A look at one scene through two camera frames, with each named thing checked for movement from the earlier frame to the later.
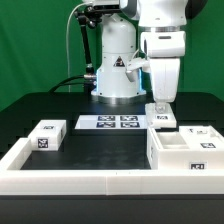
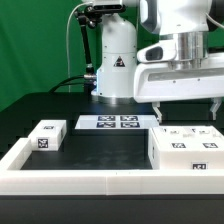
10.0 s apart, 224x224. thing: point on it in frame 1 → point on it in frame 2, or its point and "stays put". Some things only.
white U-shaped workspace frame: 102,182 stays put
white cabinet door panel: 202,137 stays put
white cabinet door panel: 154,119 → 176,138
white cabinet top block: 48,135 stays put
